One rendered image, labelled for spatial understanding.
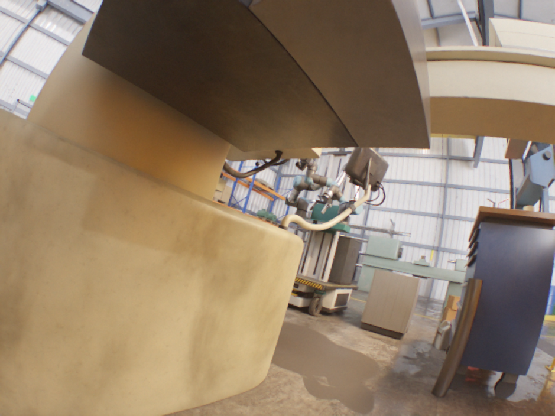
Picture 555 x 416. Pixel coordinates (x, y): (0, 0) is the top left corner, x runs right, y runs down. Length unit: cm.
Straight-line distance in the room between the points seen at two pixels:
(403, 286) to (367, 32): 209
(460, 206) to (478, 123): 985
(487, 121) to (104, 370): 116
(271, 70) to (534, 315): 144
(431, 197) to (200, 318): 1044
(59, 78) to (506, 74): 108
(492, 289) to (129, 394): 144
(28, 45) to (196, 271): 948
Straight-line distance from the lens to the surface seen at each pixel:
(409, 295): 222
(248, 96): 41
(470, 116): 83
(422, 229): 1039
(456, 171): 1119
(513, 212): 139
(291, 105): 40
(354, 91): 34
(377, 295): 227
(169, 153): 61
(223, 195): 930
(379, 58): 29
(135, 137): 58
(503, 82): 82
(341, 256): 267
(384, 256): 646
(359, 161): 152
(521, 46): 94
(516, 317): 142
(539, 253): 146
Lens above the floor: 53
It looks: 9 degrees up
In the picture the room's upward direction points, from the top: 15 degrees clockwise
